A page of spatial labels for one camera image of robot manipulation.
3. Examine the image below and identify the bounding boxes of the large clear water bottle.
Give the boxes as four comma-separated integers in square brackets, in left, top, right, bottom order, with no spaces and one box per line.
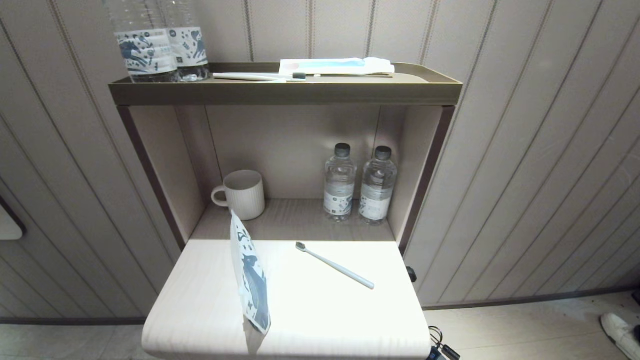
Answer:
[102,0,180,84]
[160,0,211,82]

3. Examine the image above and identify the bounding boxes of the brown open shelf cabinet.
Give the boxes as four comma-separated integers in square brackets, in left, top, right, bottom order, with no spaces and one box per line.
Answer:
[108,62,463,256]

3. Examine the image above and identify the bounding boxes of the small clear water bottle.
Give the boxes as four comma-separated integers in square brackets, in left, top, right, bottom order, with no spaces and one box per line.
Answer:
[323,143,358,222]
[359,145,399,225]

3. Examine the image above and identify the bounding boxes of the pale grey toothbrush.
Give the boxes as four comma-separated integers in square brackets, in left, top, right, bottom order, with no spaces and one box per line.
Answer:
[295,241,375,290]

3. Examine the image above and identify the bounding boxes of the white blue packet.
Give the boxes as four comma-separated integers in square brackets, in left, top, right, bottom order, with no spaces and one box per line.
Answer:
[278,57,396,77]

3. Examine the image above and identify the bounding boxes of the white toothbrush black bristles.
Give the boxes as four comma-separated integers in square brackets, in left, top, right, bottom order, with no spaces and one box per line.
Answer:
[212,72,322,83]

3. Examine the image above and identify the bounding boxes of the black key bundle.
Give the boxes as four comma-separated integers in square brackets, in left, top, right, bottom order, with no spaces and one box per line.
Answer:
[427,326,462,360]

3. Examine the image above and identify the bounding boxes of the white ribbed mug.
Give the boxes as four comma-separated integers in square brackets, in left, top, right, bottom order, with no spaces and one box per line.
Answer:
[211,170,266,221]

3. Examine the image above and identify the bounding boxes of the white shoe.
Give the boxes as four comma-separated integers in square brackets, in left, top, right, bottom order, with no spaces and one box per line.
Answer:
[600,313,640,360]

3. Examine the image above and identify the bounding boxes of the white wall fixture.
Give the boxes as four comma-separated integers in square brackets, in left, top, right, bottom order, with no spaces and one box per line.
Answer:
[0,197,27,241]

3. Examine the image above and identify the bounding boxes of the white blue horse pouch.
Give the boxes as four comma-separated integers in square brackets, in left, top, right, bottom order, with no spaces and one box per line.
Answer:
[230,210,272,335]

